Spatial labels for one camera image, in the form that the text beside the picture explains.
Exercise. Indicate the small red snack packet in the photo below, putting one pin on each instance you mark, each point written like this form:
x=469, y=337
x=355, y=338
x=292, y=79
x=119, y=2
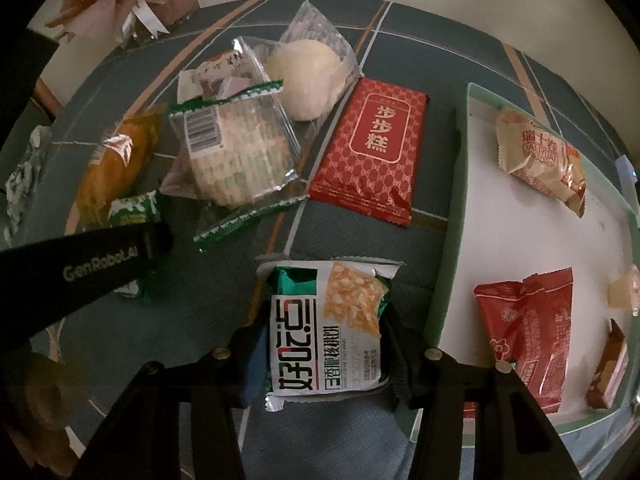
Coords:
x=530, y=330

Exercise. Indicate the white power strip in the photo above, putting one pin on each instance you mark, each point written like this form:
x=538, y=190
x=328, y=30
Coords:
x=625, y=175

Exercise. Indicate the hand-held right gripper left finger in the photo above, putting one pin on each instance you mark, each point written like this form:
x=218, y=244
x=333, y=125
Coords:
x=247, y=390

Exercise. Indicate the red cake packet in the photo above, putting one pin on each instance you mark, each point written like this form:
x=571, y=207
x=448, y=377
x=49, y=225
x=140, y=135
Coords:
x=372, y=155

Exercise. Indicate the clear white bun packet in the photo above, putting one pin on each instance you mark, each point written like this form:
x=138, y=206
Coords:
x=305, y=80

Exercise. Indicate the orange bread packet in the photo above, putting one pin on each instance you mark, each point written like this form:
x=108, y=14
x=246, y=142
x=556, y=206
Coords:
x=112, y=170

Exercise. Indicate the pink flower bouquet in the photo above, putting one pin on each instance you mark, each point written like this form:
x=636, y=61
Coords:
x=100, y=5

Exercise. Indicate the brown box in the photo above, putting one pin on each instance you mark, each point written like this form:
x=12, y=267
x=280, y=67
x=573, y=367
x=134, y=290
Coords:
x=180, y=2

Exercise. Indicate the cream orange roll packet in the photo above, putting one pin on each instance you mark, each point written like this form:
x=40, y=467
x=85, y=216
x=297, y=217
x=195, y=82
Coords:
x=542, y=160

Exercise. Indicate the blue plaid cloth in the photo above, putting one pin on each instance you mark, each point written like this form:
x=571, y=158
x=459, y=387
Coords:
x=350, y=250

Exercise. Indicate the green white cookie packet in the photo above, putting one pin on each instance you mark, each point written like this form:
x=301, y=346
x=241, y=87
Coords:
x=325, y=330

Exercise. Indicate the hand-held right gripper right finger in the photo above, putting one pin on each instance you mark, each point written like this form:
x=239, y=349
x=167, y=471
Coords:
x=407, y=375

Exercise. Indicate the person's left hand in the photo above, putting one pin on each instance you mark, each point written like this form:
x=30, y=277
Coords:
x=35, y=410

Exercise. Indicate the clear green-edged pastry packet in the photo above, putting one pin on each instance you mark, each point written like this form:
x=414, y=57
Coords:
x=235, y=160

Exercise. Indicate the crumpled silver foil packet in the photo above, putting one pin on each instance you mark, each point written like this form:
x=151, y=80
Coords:
x=25, y=180

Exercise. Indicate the teal shallow cardboard box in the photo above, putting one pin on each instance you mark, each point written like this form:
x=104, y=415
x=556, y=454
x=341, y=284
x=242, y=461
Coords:
x=525, y=240

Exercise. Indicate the red pink pastry packet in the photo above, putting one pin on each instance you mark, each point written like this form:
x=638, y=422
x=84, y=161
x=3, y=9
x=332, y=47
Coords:
x=625, y=292

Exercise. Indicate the small green snack packet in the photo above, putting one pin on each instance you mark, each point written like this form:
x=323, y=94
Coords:
x=132, y=210

